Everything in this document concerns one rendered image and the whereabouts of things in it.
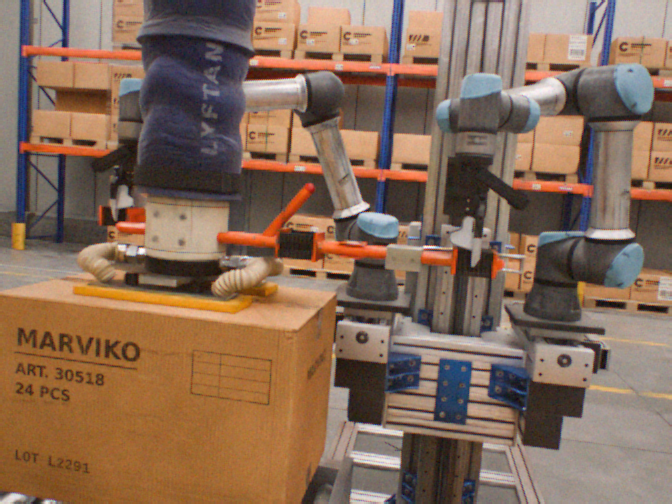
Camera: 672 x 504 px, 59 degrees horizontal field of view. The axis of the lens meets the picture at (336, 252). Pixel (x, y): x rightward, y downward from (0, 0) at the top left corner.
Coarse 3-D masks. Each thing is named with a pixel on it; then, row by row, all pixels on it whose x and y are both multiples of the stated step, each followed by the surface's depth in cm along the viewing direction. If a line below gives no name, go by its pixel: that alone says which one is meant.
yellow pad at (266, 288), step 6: (210, 282) 133; (264, 282) 137; (270, 282) 139; (204, 288) 133; (210, 288) 132; (252, 288) 131; (258, 288) 131; (264, 288) 131; (270, 288) 134; (276, 288) 139; (246, 294) 131; (252, 294) 131; (258, 294) 130; (264, 294) 130
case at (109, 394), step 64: (0, 320) 115; (64, 320) 112; (128, 320) 110; (192, 320) 108; (256, 320) 108; (320, 320) 124; (0, 384) 116; (64, 384) 113; (128, 384) 111; (192, 384) 109; (256, 384) 107; (320, 384) 132; (0, 448) 117; (64, 448) 115; (128, 448) 112; (192, 448) 110; (256, 448) 108; (320, 448) 141
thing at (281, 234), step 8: (280, 232) 119; (288, 232) 126; (296, 232) 127; (304, 232) 127; (312, 232) 127; (320, 232) 122; (280, 240) 119; (288, 240) 118; (296, 240) 118; (304, 240) 118; (312, 240) 118; (320, 240) 122; (280, 248) 119; (288, 248) 119; (296, 248) 119; (304, 248) 119; (312, 248) 119; (280, 256) 119; (288, 256) 119; (296, 256) 118; (304, 256) 118; (312, 256) 119; (320, 256) 124
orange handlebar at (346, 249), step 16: (128, 224) 127; (144, 224) 130; (224, 240) 123; (240, 240) 122; (256, 240) 122; (272, 240) 121; (352, 256) 119; (368, 256) 118; (384, 256) 117; (432, 256) 116; (448, 256) 115
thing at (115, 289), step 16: (128, 272) 119; (80, 288) 117; (96, 288) 117; (112, 288) 117; (128, 288) 117; (144, 288) 117; (160, 288) 119; (176, 288) 120; (192, 288) 117; (160, 304) 114; (176, 304) 114; (192, 304) 113; (208, 304) 112; (224, 304) 112; (240, 304) 114
